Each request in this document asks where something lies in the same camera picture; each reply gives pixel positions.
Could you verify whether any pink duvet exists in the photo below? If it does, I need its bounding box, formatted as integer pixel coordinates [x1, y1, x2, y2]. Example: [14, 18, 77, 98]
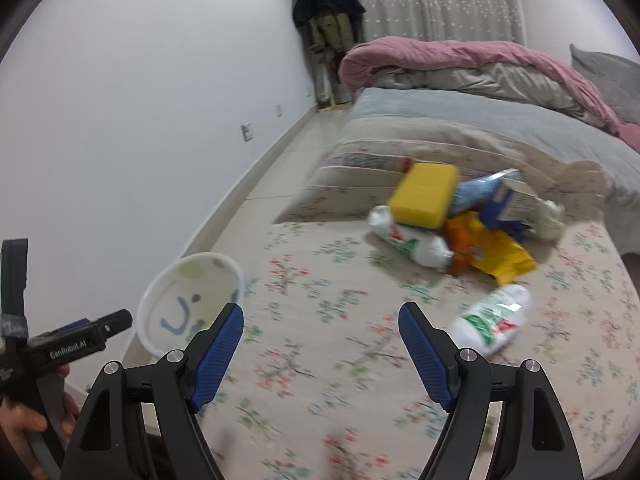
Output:
[339, 36, 640, 153]

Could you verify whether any yellow packet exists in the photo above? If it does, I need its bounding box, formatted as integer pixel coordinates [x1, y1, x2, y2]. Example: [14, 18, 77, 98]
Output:
[465, 212, 537, 281]

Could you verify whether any blue milk carton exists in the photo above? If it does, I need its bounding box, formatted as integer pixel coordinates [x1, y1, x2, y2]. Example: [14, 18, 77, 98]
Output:
[477, 169, 543, 233]

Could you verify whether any person's left hand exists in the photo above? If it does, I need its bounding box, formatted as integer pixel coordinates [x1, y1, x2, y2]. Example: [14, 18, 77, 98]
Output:
[0, 402, 49, 480]

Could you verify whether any grey pillow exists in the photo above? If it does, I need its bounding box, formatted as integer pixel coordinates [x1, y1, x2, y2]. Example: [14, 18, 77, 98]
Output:
[570, 44, 640, 126]

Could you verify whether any patterned grey curtain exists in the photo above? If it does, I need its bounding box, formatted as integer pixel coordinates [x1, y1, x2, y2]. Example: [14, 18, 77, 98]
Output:
[300, 0, 531, 46]

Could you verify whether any white plastic bin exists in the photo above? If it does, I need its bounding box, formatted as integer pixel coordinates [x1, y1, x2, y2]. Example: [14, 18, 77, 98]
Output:
[136, 252, 246, 356]

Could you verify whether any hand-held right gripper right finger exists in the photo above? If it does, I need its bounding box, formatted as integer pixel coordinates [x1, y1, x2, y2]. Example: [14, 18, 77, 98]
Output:
[397, 301, 586, 480]

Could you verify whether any yellow and green sponge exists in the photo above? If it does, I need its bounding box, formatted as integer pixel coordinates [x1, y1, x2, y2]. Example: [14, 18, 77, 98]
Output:
[389, 162, 462, 230]

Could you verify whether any grey blanket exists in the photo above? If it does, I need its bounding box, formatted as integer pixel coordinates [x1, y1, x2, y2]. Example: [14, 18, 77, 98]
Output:
[350, 87, 640, 211]

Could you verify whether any orange wrapper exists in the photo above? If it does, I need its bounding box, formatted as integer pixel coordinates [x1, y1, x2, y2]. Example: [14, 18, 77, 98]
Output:
[442, 215, 481, 276]

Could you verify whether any white wrapper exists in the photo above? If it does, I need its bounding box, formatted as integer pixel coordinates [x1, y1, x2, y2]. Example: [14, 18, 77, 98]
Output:
[532, 199, 566, 243]

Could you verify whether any coat rack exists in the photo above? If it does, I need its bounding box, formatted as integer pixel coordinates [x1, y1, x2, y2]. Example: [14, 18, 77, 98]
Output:
[309, 45, 351, 108]

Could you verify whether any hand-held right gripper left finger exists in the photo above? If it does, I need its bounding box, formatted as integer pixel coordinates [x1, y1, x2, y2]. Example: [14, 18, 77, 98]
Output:
[60, 302, 246, 480]

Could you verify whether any olive jacket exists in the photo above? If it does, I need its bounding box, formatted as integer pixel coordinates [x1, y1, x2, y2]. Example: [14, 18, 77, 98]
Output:
[310, 12, 353, 56]

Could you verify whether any white bottle green red label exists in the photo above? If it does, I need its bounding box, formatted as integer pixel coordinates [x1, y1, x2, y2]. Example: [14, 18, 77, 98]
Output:
[447, 284, 532, 356]
[367, 205, 456, 270]

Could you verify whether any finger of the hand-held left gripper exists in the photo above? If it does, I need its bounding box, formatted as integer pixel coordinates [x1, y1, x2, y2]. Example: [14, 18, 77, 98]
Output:
[100, 309, 134, 342]

